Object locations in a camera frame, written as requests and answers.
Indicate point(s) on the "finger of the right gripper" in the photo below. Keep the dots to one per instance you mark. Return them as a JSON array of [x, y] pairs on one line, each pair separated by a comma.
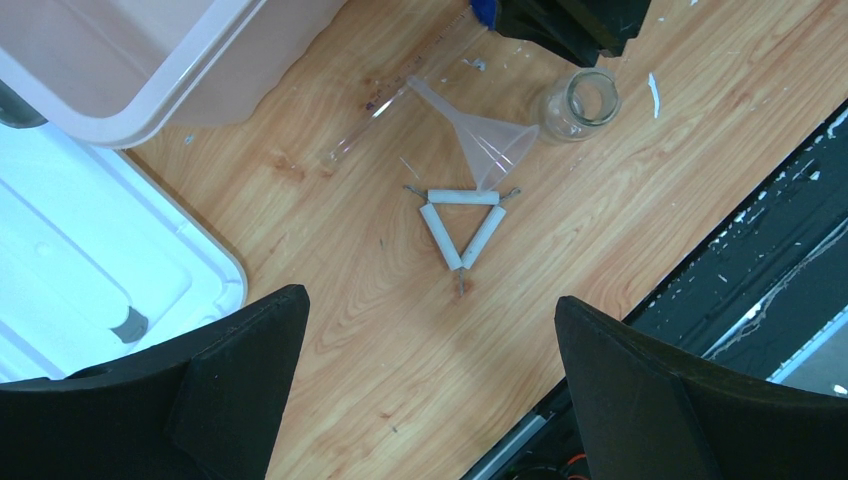
[[578, 31]]

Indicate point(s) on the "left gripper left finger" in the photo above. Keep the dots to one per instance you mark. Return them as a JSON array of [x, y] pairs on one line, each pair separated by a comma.
[[207, 404]]

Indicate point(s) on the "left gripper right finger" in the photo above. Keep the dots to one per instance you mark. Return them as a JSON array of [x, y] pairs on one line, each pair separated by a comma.
[[648, 410]]

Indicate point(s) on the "small glass beaker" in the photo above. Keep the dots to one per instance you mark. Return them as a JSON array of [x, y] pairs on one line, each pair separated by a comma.
[[577, 107]]

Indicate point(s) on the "white plastic sliver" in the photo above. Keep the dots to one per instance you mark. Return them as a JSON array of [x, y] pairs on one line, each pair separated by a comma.
[[655, 94]]

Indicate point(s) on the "clear plastic funnel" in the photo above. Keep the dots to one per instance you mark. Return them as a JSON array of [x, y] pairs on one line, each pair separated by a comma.
[[492, 148]]

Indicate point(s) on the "white bin lid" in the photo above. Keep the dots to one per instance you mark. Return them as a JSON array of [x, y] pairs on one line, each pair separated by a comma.
[[97, 261]]

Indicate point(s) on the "white clay triangle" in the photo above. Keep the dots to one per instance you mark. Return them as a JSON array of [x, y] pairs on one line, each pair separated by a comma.
[[461, 224]]

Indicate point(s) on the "pink plastic bin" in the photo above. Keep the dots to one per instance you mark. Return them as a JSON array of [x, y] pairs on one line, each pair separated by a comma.
[[113, 73]]

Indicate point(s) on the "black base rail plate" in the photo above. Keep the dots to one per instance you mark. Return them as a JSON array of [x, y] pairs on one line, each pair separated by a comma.
[[765, 294]]

